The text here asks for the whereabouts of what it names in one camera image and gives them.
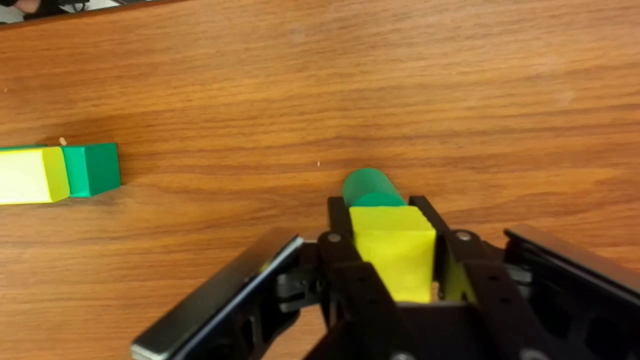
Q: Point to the green cylinder block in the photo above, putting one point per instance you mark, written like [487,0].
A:
[371,187]

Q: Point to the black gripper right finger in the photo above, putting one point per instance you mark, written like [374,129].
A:
[481,312]

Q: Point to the yellow rectangular block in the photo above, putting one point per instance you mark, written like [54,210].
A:
[33,176]

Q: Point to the small yellow cube block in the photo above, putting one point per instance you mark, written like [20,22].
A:
[401,244]

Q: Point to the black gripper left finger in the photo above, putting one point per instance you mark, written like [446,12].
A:
[356,308]

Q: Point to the wooden table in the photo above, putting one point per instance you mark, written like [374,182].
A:
[240,116]

